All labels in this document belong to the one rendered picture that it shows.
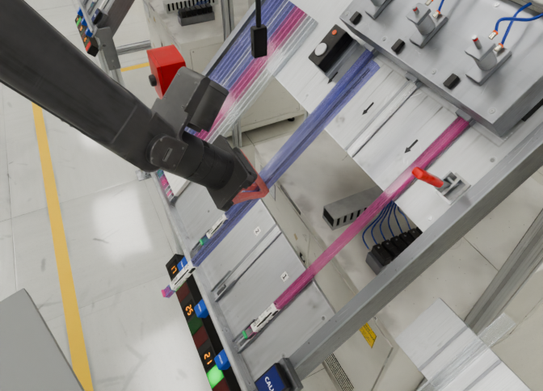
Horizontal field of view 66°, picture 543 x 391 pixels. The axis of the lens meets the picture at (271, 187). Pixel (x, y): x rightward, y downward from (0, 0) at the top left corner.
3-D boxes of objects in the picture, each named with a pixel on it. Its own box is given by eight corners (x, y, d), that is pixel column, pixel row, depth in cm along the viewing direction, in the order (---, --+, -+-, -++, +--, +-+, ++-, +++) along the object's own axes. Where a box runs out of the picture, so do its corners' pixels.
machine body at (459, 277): (354, 433, 127) (398, 346, 83) (258, 262, 171) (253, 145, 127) (507, 342, 147) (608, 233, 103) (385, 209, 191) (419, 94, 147)
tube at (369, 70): (170, 297, 72) (164, 297, 71) (167, 292, 72) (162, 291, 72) (380, 67, 59) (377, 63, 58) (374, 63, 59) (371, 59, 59)
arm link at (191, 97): (89, 129, 46) (145, 162, 43) (136, 35, 45) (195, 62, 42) (153, 152, 57) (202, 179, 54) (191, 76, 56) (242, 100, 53)
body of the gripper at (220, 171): (229, 137, 62) (191, 117, 57) (258, 180, 56) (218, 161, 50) (203, 169, 64) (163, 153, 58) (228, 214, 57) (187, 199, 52)
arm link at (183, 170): (132, 154, 52) (151, 170, 48) (156, 105, 52) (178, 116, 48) (175, 171, 57) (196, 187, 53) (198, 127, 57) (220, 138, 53)
